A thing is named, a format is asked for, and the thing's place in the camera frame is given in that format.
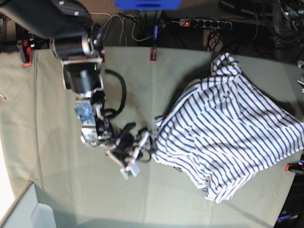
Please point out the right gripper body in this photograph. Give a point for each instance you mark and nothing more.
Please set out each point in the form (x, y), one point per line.
(127, 150)

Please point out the blue white striped t-shirt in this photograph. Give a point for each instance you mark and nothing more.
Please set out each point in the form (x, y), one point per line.
(222, 130)

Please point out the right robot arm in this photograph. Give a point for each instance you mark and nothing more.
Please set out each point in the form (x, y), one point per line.
(78, 43)

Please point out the green table cloth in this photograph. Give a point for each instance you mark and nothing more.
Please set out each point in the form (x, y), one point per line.
(40, 135)

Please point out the red clamp top centre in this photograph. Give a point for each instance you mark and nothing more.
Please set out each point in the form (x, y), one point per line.
(153, 55)

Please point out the red clamp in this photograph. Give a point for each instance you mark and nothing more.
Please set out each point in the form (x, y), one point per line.
(153, 55)
(25, 48)

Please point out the white bin bottom left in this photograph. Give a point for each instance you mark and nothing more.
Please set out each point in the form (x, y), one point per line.
(27, 212)

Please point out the black power strip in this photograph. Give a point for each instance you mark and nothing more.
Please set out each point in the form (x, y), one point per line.
(206, 24)

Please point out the red clamp top left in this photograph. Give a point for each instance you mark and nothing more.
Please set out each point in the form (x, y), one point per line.
(25, 48)

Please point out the blue box top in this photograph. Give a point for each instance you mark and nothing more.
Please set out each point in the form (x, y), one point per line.
(147, 4)

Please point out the red clamp right edge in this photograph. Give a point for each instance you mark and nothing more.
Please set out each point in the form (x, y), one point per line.
(297, 168)

